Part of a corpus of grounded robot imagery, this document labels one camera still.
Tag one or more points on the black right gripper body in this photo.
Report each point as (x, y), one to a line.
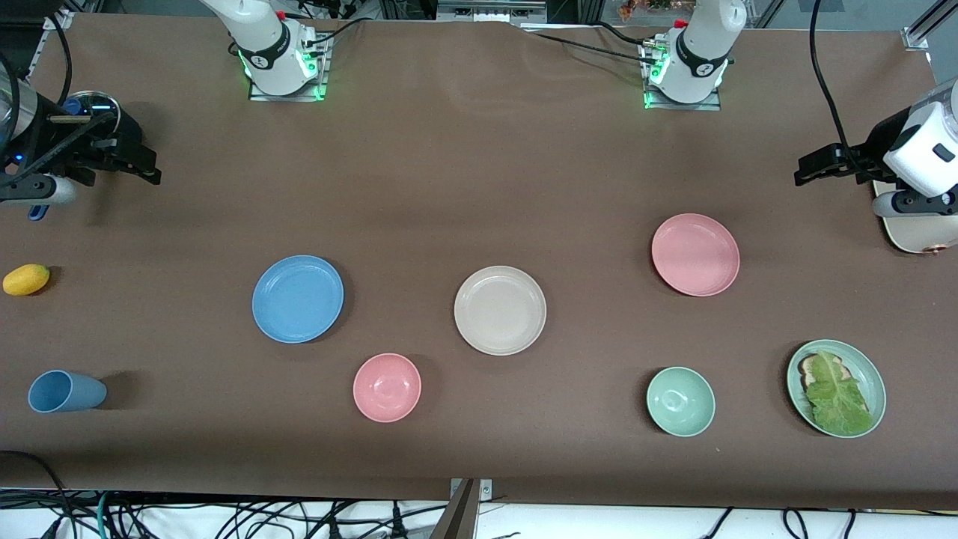
(111, 141)

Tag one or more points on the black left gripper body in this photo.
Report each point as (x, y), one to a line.
(873, 152)

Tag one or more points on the pink plate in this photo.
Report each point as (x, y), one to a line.
(695, 254)

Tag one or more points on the blue plate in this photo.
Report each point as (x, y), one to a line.
(298, 299)

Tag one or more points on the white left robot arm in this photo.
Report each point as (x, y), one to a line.
(700, 45)

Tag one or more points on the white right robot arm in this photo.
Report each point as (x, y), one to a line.
(262, 45)

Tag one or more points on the beige toaster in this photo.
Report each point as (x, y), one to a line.
(917, 232)

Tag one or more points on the yellow lemon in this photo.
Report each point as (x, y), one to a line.
(26, 279)

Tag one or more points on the toasted bread slice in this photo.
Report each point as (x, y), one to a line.
(808, 368)

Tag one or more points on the green plate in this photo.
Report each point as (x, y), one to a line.
(872, 389)

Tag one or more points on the green lettuce leaf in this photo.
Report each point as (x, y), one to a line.
(837, 397)

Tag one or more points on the orange background objects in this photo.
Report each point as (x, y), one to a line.
(651, 7)

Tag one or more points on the blue plastic cup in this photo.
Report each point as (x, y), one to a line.
(63, 391)

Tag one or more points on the small green bowl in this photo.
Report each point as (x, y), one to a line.
(680, 401)

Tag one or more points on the small pink bowl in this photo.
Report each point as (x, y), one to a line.
(387, 388)

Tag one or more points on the beige plate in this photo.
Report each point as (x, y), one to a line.
(500, 310)

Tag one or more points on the grey equipment box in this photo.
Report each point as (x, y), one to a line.
(490, 9)

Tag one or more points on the dark angled bar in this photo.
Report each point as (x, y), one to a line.
(456, 516)

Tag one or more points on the aluminium frame profile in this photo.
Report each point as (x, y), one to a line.
(924, 26)

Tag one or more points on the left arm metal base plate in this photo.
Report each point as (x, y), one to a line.
(685, 103)

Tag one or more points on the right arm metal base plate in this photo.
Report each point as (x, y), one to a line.
(288, 91)

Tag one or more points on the metal table edge bracket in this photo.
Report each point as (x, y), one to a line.
(485, 488)

